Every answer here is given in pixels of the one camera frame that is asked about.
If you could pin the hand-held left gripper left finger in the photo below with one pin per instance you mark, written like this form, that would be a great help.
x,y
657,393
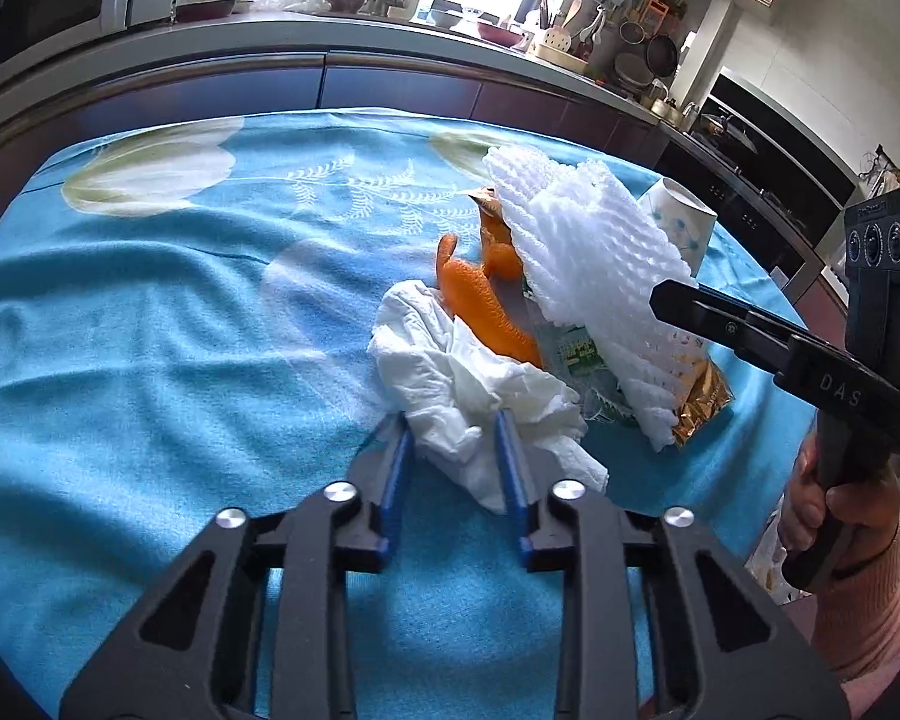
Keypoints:
x,y
396,465

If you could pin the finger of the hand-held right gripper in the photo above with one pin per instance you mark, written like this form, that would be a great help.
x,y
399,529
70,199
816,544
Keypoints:
x,y
720,319

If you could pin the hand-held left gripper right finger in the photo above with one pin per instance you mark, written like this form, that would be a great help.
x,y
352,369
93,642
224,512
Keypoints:
x,y
511,465

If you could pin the gold snack wrapper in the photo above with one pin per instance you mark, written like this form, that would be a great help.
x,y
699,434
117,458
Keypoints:
x,y
701,401

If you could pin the white paper cup blue dots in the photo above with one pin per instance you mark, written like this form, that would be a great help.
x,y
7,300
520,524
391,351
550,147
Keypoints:
x,y
682,225

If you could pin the white tissue paper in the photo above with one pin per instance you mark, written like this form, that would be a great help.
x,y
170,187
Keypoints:
x,y
450,360

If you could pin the white foam fruit net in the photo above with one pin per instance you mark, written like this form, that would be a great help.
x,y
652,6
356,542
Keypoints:
x,y
585,240

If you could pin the person's right hand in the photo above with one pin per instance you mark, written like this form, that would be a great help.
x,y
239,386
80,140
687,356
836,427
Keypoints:
x,y
862,510

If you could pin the green printed plastic wrapper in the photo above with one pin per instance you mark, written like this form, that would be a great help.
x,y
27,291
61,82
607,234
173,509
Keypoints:
x,y
581,356

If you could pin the black built-in oven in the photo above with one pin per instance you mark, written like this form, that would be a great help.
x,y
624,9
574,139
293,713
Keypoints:
x,y
765,165

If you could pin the hanging frying pan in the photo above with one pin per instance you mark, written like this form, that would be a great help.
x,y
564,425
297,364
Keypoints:
x,y
660,52

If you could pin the blue floral tablecloth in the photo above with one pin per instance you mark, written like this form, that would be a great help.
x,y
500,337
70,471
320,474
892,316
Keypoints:
x,y
157,315

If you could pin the cream utensil holder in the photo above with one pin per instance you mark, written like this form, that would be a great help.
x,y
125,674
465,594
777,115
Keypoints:
x,y
555,45

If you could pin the kitchen counter with dark cabinets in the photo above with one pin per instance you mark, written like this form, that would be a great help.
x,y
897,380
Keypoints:
x,y
390,86

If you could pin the dark red bowl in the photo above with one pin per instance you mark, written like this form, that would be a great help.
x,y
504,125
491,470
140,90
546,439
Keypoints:
x,y
202,7

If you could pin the white microwave oven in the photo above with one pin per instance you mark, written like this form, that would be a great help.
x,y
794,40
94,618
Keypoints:
x,y
45,7

